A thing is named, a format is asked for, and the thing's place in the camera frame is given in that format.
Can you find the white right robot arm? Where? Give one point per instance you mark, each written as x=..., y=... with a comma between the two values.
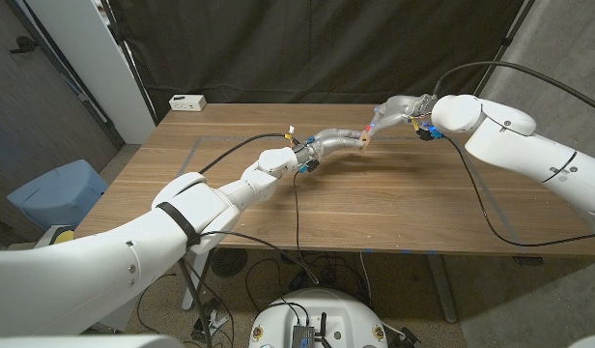
x=529, y=145

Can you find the wooden block with holes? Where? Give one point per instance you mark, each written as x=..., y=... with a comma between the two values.
x=364, y=140

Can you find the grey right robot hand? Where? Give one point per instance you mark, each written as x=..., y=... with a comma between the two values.
x=399, y=110

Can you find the white table leg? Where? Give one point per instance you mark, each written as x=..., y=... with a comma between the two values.
x=196, y=285
x=442, y=285

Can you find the light blue bin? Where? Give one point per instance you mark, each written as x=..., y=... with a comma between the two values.
x=56, y=193

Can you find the black backdrop stand pole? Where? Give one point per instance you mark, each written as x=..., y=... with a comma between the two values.
x=502, y=48
x=128, y=58

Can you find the black antenna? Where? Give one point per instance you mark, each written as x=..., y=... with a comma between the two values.
x=322, y=328

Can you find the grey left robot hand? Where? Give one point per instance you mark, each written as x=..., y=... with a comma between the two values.
x=329, y=141

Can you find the white panel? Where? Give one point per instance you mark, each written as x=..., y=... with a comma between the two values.
x=94, y=58

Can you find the grey tape outline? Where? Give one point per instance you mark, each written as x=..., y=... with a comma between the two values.
x=220, y=138

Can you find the black backdrop curtain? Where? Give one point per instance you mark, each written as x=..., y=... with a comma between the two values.
x=302, y=48

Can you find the grey electronics box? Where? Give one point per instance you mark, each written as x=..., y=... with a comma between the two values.
x=302, y=336

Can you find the black round fan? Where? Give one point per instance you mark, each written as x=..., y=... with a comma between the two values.
x=228, y=262

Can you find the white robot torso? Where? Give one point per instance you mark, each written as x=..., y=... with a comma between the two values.
x=326, y=309

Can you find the white power strip box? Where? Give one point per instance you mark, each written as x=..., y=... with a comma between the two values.
x=187, y=102

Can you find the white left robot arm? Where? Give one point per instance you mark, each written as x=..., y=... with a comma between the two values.
x=85, y=275

